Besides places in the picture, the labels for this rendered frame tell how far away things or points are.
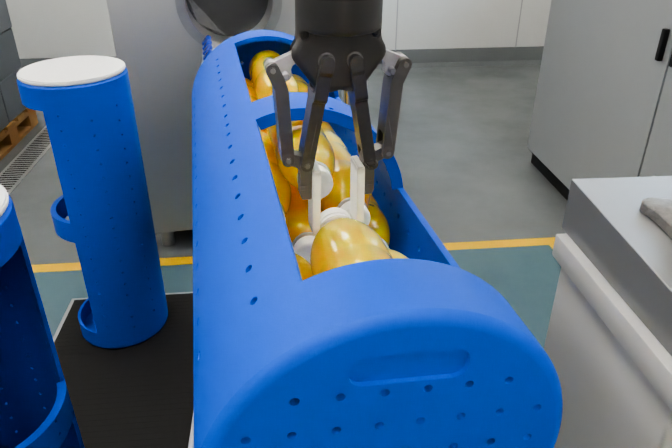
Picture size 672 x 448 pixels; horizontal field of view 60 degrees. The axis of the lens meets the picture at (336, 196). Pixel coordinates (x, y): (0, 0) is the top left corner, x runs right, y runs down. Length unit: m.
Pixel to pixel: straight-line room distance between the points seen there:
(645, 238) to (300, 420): 0.56
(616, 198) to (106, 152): 1.30
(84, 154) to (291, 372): 1.40
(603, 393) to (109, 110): 1.34
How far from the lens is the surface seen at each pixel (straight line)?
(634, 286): 0.83
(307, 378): 0.39
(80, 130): 1.70
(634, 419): 0.88
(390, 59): 0.54
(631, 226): 0.87
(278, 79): 0.52
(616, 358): 0.88
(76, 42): 5.76
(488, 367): 0.44
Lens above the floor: 1.47
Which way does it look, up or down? 28 degrees down
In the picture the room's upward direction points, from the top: straight up
